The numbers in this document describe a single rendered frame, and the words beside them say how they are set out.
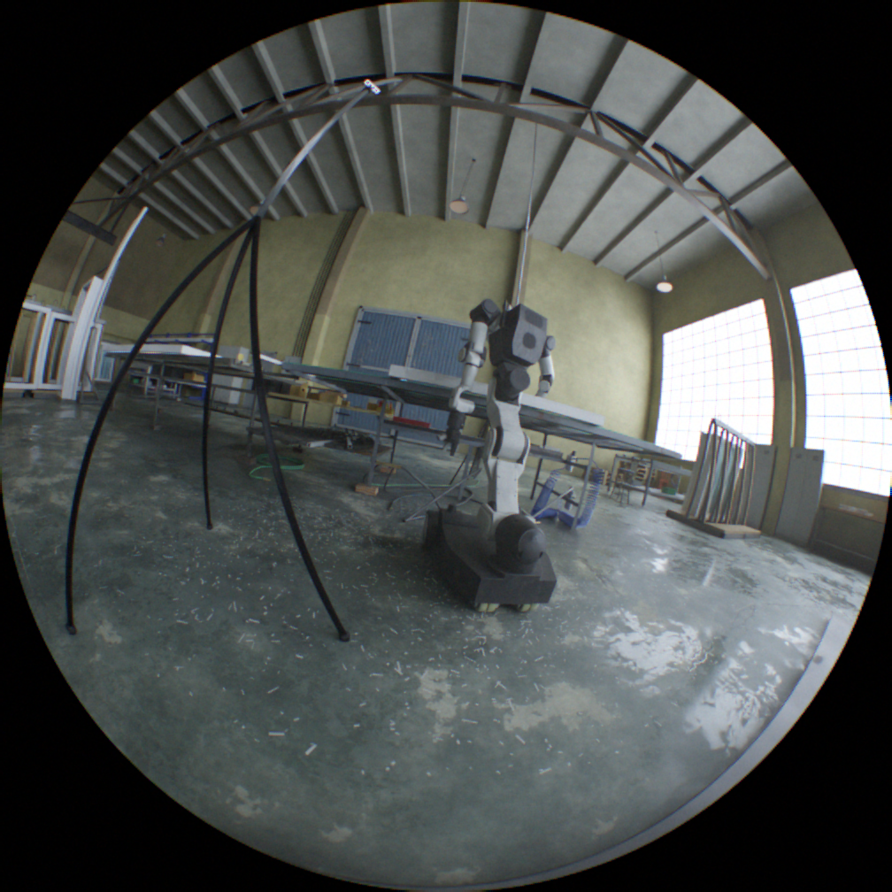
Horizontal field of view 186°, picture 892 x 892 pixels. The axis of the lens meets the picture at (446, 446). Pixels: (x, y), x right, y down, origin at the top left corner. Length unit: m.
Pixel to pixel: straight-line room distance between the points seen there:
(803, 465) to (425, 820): 7.52
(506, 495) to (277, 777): 1.19
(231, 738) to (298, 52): 9.64
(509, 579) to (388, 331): 8.38
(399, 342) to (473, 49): 8.63
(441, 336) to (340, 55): 9.04
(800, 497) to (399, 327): 11.44
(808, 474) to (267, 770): 7.71
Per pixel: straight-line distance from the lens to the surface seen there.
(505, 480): 1.21
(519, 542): 0.91
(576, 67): 7.98
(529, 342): 1.48
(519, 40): 7.86
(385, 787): 0.63
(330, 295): 9.64
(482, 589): 0.95
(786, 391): 8.15
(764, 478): 7.81
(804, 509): 7.42
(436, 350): 8.53
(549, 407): 1.82
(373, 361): 8.67
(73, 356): 6.22
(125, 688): 0.81
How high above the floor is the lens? 0.61
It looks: 3 degrees down
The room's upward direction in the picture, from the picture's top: 12 degrees clockwise
